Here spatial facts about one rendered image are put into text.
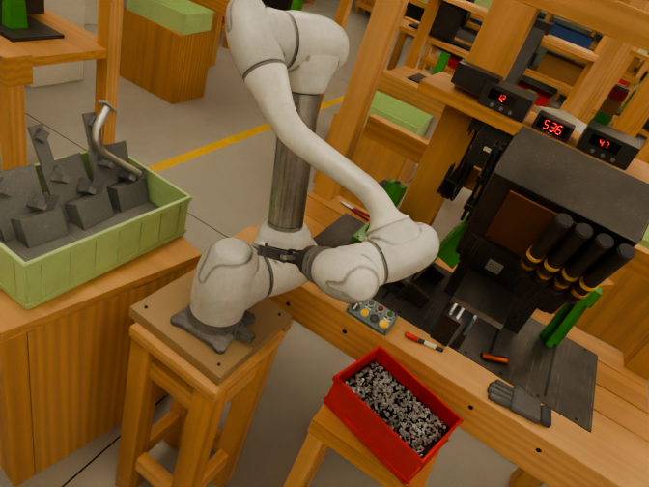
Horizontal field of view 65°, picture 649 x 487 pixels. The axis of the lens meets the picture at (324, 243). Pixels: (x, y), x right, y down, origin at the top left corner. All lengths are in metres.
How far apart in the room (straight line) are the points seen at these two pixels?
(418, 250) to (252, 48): 0.55
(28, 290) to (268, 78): 0.89
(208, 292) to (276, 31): 0.65
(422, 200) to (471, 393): 0.79
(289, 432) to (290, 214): 1.28
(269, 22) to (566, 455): 1.39
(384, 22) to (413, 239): 1.07
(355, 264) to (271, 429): 1.52
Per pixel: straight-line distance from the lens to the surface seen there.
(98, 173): 1.92
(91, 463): 2.26
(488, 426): 1.70
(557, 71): 8.57
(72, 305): 1.66
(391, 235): 1.07
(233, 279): 1.30
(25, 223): 1.74
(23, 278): 1.57
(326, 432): 1.48
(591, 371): 2.04
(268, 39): 1.16
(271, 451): 2.35
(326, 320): 1.69
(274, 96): 1.12
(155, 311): 1.51
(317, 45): 1.25
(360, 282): 0.98
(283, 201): 1.37
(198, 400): 1.47
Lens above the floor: 1.96
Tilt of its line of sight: 34 degrees down
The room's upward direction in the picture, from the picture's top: 20 degrees clockwise
